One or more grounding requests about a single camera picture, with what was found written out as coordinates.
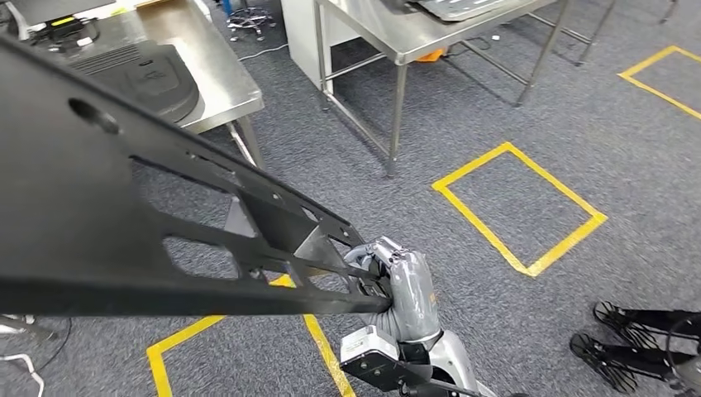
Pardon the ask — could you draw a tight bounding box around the white cabinet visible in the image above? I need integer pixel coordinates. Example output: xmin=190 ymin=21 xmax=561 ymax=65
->
xmin=280 ymin=0 xmax=360 ymax=94

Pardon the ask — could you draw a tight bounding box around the yellow floor tape square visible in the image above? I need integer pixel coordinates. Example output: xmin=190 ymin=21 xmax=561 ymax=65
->
xmin=431 ymin=141 xmax=609 ymax=279

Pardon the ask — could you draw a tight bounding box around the stainless steel workbench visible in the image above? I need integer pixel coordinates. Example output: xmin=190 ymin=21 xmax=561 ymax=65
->
xmin=0 ymin=0 xmax=267 ymax=171
xmin=314 ymin=0 xmax=622 ymax=178

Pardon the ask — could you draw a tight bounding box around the white floor cable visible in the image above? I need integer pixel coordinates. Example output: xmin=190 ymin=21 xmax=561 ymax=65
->
xmin=236 ymin=42 xmax=290 ymax=62
xmin=0 ymin=353 xmax=46 ymax=397

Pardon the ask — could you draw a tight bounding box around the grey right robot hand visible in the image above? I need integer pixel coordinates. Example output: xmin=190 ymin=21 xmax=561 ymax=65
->
xmin=343 ymin=237 xmax=444 ymax=343

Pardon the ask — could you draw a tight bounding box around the grey moulded car part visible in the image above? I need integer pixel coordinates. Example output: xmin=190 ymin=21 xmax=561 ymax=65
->
xmin=408 ymin=0 xmax=530 ymax=23

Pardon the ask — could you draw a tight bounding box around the black plastic panel part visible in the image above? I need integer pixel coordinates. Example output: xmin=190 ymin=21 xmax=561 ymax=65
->
xmin=0 ymin=35 xmax=393 ymax=319

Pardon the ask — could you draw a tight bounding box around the black moulded car part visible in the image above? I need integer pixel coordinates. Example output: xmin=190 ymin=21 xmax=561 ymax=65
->
xmin=64 ymin=41 xmax=201 ymax=124

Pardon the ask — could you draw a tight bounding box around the orange object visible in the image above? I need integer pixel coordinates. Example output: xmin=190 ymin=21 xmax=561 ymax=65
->
xmin=414 ymin=47 xmax=449 ymax=64

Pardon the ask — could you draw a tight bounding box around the silver black humanoid robot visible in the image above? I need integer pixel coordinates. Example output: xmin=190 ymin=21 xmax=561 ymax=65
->
xmin=568 ymin=299 xmax=701 ymax=395

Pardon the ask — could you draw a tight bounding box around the chrome office chair base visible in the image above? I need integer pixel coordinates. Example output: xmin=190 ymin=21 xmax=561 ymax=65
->
xmin=226 ymin=6 xmax=277 ymax=43

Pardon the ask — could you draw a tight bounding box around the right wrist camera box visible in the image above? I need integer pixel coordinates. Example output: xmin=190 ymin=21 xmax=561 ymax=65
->
xmin=339 ymin=326 xmax=434 ymax=393

